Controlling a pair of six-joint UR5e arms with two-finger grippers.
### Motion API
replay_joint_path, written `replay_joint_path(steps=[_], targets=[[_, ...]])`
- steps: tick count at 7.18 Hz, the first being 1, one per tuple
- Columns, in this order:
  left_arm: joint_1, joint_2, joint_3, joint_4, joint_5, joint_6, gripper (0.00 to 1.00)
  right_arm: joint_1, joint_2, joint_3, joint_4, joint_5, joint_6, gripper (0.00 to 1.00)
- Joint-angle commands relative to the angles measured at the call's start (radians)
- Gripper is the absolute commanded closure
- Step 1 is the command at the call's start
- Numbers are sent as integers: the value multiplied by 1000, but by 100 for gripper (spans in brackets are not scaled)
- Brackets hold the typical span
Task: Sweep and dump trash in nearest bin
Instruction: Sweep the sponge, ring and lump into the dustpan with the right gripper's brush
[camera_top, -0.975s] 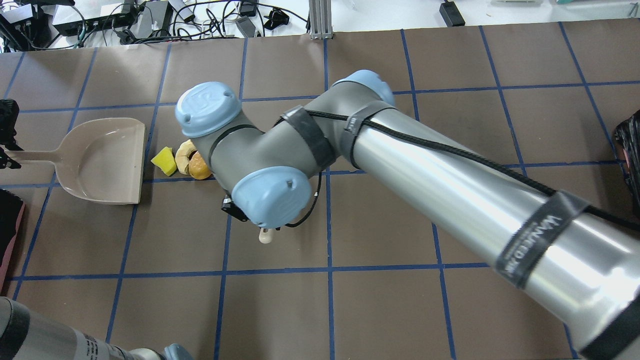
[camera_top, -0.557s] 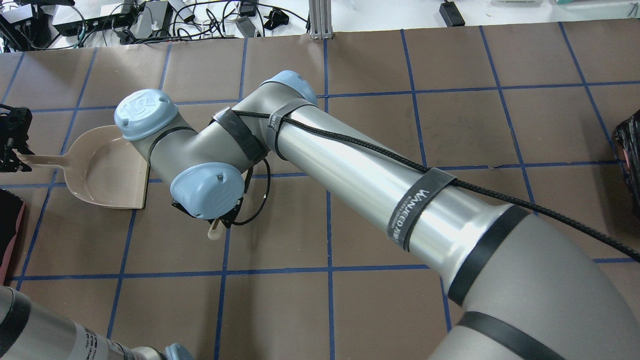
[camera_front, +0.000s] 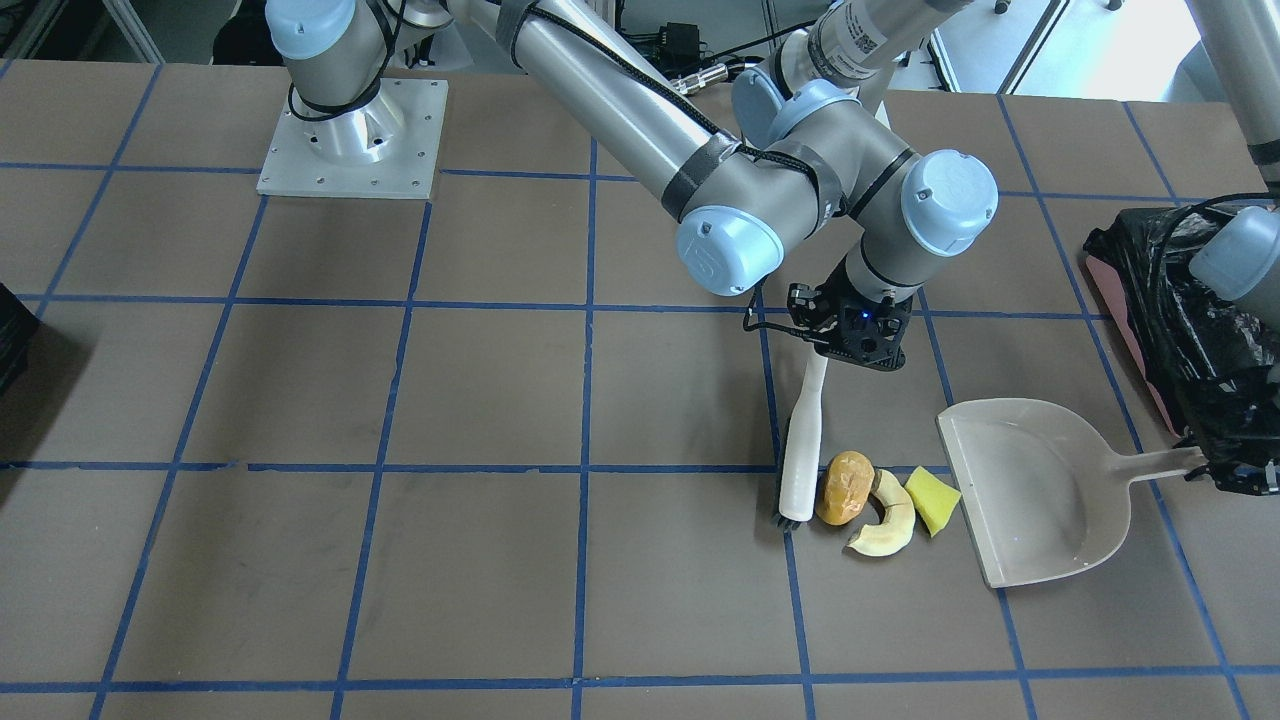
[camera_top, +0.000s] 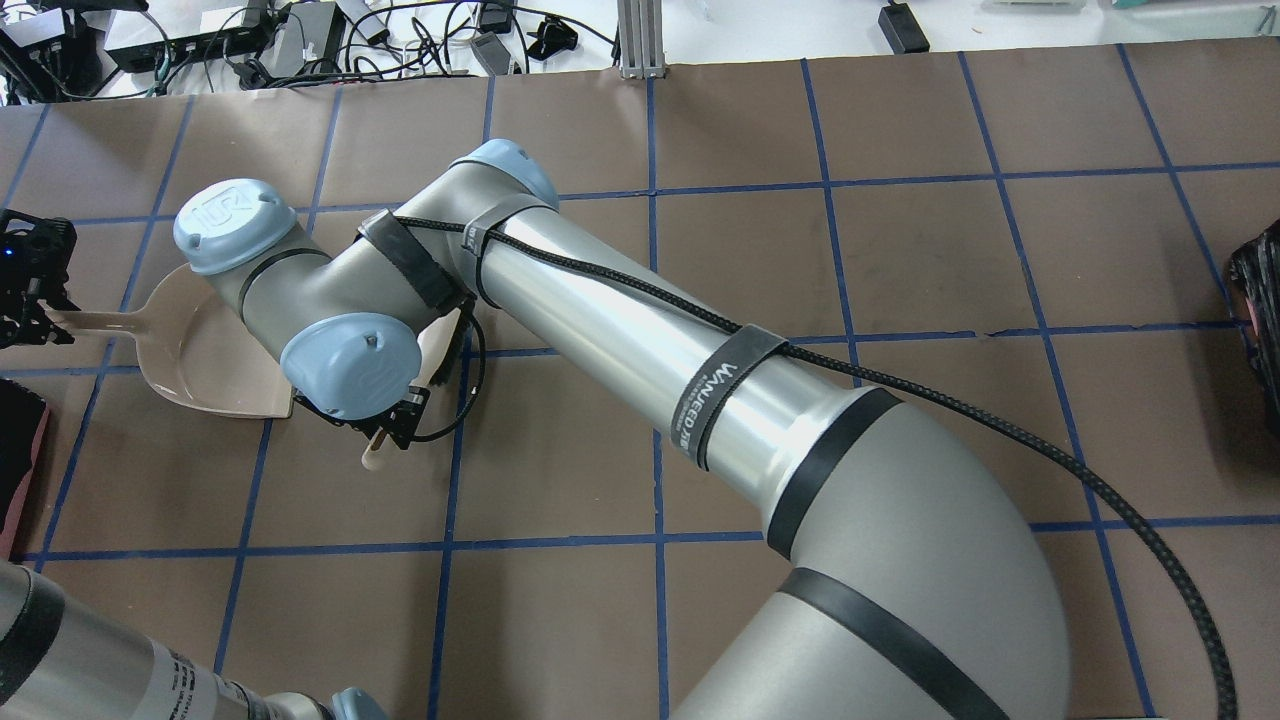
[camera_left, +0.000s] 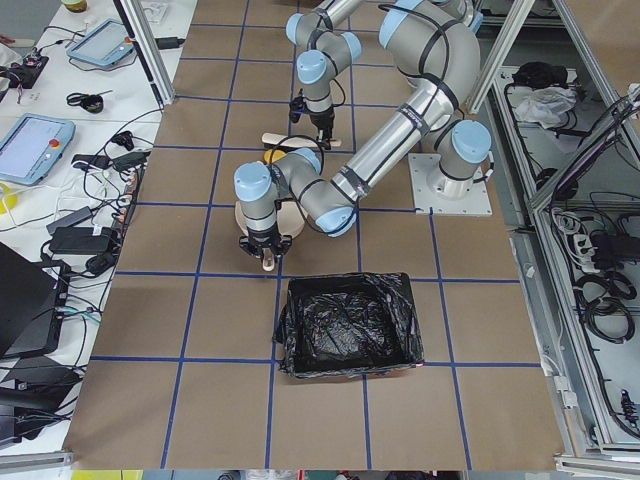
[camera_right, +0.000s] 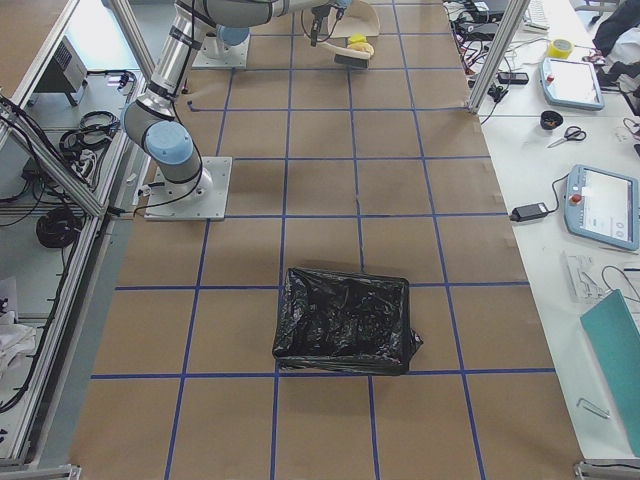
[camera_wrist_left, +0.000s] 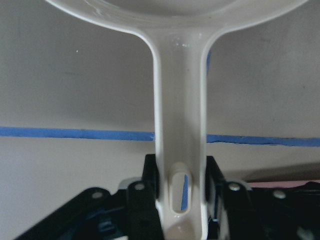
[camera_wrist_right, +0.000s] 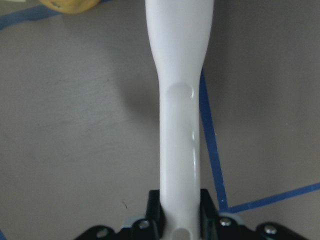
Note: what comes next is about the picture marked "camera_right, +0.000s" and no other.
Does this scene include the beige dustpan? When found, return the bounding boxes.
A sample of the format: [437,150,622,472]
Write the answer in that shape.
[328,0,380,38]

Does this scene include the beige hand brush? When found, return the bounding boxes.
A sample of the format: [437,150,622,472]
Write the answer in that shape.
[319,42,372,69]

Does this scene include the orange bread trash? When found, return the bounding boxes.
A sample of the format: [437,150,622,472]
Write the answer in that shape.
[348,42,375,56]

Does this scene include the yellow sponge trash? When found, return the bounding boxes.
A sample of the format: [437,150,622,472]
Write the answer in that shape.
[347,33,367,46]

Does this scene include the black lined trash bin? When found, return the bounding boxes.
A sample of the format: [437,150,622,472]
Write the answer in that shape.
[272,268,423,376]

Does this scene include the yellow tape roll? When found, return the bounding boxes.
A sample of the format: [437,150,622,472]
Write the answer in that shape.
[546,38,574,59]

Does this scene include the small black bowl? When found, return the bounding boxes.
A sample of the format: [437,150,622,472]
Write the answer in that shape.
[539,110,564,131]

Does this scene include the grey control box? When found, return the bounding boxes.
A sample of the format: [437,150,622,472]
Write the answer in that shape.
[34,36,88,106]

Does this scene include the upper teach pendant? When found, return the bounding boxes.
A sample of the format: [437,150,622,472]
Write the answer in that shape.
[539,57,604,111]

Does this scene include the teach pendant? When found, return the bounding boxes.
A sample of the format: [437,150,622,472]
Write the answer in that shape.
[539,57,604,111]
[563,165,639,251]

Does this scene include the black scissors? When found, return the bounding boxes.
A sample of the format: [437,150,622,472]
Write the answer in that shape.
[548,125,587,148]

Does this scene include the black power adapter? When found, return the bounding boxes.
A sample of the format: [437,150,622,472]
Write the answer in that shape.
[509,202,549,223]

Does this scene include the lower teach pendant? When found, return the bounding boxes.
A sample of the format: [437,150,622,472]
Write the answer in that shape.
[563,165,639,251]

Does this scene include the teal folder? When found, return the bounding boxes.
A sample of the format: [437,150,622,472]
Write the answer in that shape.
[580,290,639,457]

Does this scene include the metal allen key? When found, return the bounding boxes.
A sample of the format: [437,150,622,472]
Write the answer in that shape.
[576,397,610,419]

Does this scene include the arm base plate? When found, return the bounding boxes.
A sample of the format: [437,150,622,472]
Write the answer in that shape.
[144,156,233,221]
[192,36,250,70]

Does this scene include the aluminium frame post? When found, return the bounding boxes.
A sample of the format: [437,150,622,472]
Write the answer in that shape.
[467,0,529,114]

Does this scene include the coiled black cables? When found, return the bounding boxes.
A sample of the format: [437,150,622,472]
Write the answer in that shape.
[35,205,82,250]

